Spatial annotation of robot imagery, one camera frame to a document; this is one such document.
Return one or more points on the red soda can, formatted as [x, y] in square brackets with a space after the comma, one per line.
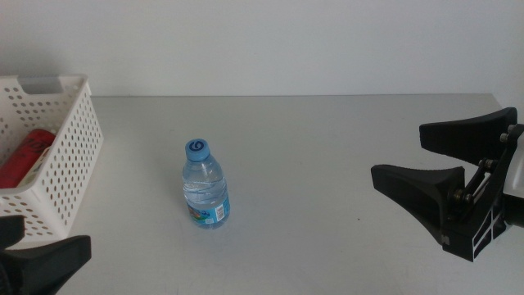
[22, 160]

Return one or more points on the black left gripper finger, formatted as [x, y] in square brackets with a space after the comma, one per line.
[10, 231]
[49, 264]

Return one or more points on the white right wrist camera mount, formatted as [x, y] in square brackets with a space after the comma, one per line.
[516, 168]

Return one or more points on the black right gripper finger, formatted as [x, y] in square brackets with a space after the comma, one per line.
[425, 192]
[471, 137]

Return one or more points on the blue cap water bottle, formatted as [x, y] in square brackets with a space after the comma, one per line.
[204, 192]

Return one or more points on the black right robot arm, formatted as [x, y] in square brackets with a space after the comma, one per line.
[516, 211]

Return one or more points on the white perforated plastic basket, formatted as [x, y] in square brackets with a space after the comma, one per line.
[61, 184]

